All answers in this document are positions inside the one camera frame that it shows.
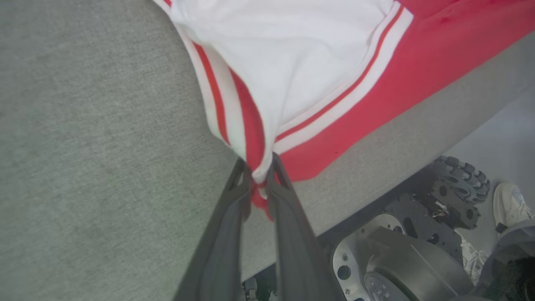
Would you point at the grey trouser leg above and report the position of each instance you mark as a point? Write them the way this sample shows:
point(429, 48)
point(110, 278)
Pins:
point(510, 259)

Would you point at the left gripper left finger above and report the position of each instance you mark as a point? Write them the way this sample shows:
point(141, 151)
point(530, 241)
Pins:
point(217, 259)

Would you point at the grey fabric sofa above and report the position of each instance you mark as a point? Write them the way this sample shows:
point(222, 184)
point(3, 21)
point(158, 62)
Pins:
point(83, 167)

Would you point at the red and white shirt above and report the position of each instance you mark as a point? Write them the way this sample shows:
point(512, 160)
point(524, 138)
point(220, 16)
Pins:
point(292, 62)

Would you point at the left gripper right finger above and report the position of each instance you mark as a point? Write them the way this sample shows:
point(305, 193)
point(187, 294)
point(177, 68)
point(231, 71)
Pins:
point(296, 259)

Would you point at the silver robot waist column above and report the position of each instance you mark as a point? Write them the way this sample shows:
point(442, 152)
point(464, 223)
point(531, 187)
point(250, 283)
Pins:
point(401, 263)

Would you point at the black robot base chassis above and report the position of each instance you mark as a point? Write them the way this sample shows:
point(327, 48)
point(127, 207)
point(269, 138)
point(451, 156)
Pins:
point(413, 217)

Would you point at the white sneaker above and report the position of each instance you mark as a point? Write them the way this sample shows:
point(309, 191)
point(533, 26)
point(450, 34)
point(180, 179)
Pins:
point(472, 259)
point(512, 205)

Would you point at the black omni wheel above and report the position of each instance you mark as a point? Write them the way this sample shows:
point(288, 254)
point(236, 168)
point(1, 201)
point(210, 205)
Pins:
point(466, 175)

